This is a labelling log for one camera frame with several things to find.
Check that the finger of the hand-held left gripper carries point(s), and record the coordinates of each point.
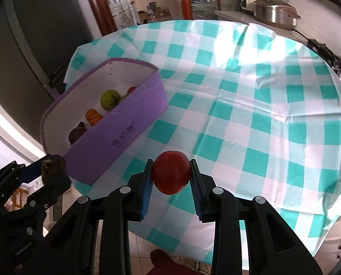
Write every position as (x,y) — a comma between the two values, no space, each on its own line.
(33,170)
(56,190)

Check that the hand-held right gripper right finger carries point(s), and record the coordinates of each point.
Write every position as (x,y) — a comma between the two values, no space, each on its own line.
(197,192)

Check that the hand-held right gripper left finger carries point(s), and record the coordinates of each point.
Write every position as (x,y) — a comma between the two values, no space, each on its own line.
(146,192)

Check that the large wrinkled brown fruit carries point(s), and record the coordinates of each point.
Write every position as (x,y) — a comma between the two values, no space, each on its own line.
(54,164)

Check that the red tomato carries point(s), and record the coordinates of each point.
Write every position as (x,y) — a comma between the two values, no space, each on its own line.
(132,89)
(170,172)

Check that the dark purple round fruit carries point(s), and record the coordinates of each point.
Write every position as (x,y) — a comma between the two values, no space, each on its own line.
(76,135)

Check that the purple cardboard box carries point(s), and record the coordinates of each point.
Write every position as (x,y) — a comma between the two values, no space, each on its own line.
(124,137)

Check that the small wrinkled brown fruit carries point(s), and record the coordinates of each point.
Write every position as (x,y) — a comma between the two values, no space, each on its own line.
(81,124)

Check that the small orange citrus fruit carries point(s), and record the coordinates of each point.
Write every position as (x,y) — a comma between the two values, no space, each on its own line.
(96,119)
(91,113)

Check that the small green fruit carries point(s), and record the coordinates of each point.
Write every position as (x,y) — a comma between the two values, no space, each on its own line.
(125,97)

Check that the large green citrus fruit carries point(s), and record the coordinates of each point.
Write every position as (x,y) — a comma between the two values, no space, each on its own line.
(110,99)

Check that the wooden stool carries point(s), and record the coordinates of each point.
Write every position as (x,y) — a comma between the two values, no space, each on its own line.
(18,199)

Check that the patterned doormat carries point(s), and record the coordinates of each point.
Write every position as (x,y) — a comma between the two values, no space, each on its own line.
(194,267)

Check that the teal white checked tablecloth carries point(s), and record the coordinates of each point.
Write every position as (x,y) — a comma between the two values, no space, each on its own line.
(245,106)

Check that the dark grey refrigerator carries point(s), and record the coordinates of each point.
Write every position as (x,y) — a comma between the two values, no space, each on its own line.
(38,48)

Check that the grey kitchen counter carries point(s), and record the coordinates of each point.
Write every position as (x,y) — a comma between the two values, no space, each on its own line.
(233,15)

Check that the white chair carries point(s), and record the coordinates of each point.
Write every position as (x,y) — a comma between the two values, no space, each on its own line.
(174,4)

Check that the white panelled door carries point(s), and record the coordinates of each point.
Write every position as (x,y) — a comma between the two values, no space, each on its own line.
(120,3)

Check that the black gas stove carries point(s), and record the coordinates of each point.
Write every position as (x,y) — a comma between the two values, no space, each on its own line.
(326,53)

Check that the glass display cabinet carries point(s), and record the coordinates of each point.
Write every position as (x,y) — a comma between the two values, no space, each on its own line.
(216,0)

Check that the steel cooking pot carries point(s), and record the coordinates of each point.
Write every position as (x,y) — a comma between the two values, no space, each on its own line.
(273,13)

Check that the white rice cooker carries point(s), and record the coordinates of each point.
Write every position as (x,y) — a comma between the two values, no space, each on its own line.
(247,2)

